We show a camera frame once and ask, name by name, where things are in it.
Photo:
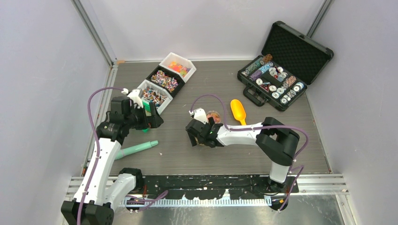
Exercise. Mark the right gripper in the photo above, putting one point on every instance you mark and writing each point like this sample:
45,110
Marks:
193,139

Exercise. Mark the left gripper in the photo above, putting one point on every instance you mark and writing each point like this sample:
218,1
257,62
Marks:
155,120

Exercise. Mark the clear plastic jar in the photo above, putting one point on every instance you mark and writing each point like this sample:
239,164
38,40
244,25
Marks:
215,115

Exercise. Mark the green bin with candies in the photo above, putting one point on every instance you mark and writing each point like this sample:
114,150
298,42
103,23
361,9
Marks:
147,107

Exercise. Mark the orange plastic scoop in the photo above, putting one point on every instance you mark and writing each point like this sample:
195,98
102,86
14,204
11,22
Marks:
238,111

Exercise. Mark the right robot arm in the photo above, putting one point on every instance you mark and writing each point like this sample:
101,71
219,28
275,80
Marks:
278,141

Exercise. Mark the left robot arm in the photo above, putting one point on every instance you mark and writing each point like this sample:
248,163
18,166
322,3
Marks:
94,203

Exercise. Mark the white bin with wrapped candies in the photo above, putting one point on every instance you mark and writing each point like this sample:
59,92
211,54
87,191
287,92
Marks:
156,94

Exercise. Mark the white bin with gummy candies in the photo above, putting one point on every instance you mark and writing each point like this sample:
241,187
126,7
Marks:
179,65

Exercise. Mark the black bin with lollipops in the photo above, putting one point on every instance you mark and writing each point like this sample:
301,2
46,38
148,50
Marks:
166,79

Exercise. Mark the mint green pen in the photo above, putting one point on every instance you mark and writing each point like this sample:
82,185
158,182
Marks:
136,148

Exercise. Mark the black poker chip case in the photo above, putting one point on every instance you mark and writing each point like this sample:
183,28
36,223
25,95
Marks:
289,62

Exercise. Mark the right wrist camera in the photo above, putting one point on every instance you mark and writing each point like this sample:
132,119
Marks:
199,115

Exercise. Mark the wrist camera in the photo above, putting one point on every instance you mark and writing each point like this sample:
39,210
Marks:
135,95
199,115

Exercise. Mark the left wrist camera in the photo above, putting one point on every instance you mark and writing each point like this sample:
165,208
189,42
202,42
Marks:
135,95

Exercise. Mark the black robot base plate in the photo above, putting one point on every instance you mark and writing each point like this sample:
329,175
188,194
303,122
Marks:
210,187

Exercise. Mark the aluminium frame rail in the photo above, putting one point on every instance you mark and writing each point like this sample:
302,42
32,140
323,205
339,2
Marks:
90,20

